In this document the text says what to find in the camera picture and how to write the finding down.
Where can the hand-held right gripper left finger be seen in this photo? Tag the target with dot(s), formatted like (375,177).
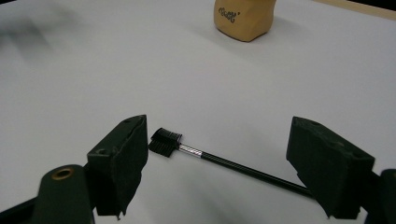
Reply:
(121,161)

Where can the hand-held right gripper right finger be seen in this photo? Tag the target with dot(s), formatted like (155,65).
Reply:
(330,168)

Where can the black eyebrow brush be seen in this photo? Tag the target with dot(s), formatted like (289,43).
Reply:
(236,166)

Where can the tan brush holder cup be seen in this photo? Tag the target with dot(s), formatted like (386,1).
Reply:
(246,18)

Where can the wooden table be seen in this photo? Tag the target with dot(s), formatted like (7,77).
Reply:
(367,9)

